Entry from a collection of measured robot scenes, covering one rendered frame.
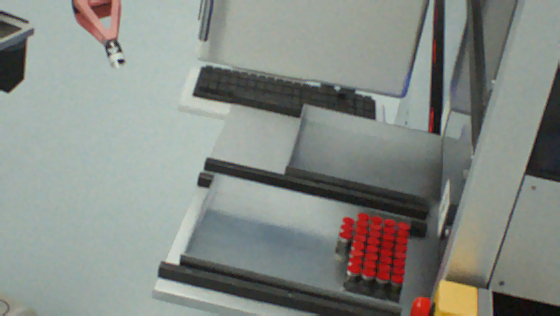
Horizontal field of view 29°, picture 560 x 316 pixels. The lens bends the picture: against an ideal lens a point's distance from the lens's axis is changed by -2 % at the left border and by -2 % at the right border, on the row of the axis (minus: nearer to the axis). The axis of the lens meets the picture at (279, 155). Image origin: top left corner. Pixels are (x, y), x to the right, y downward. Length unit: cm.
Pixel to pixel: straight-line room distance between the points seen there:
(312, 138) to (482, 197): 70
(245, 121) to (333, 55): 44
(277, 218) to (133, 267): 139
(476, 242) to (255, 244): 41
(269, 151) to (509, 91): 74
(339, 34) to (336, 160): 50
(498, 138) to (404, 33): 107
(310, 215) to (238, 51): 73
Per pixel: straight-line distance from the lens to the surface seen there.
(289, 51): 248
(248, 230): 178
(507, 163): 143
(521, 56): 137
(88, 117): 393
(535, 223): 148
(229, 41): 249
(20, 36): 197
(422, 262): 181
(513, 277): 153
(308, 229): 181
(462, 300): 147
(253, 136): 206
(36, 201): 342
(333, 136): 212
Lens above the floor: 184
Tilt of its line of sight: 28 degrees down
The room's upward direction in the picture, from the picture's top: 11 degrees clockwise
